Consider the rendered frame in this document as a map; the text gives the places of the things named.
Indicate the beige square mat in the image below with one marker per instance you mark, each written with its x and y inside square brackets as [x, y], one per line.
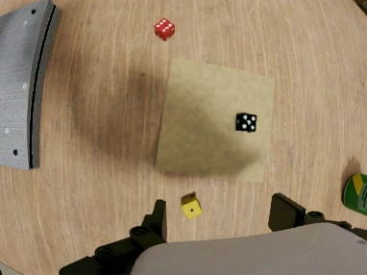
[197, 134]

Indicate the black die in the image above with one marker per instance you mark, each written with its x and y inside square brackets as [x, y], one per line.
[246, 122]

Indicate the green drink can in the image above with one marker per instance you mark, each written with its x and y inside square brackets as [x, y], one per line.
[355, 194]

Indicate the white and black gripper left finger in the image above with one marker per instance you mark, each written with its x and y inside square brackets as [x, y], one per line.
[118, 258]

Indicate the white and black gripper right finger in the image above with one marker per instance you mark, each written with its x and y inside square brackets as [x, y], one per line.
[286, 214]

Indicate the red die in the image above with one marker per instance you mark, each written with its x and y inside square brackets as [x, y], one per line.
[164, 29]

